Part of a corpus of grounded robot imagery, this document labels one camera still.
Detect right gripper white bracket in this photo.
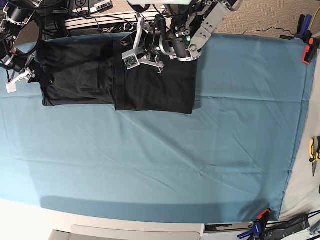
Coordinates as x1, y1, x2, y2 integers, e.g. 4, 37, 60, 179
5, 62, 53, 93

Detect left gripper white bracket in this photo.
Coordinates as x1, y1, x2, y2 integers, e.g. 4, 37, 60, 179
120, 13, 164, 74

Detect dark grey T-shirt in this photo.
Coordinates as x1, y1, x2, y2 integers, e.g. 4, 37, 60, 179
36, 38, 197, 114

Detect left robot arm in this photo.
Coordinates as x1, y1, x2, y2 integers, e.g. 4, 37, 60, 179
121, 0, 243, 73

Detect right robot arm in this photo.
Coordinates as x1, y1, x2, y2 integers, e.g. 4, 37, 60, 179
0, 0, 53, 93

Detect white power strip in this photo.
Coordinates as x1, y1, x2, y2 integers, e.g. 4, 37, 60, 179
95, 16, 137, 34

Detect teal table cloth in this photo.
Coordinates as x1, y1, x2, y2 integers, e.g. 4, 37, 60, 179
0, 34, 317, 224

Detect white tray bottom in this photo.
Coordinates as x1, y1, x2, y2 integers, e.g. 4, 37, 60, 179
49, 225, 202, 240

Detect orange black clamp upper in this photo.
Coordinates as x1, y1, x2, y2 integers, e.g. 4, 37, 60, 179
302, 30, 315, 65

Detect blue orange clamp lower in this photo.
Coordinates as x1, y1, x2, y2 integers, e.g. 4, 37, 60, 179
237, 208, 271, 240

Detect blue handled clamp top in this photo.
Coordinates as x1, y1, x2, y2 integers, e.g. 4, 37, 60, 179
294, 14, 313, 40

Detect yellow handled pliers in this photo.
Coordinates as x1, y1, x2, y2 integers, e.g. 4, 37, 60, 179
308, 136, 320, 177

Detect black bag with cables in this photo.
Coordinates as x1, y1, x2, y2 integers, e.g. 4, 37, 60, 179
259, 211, 320, 240

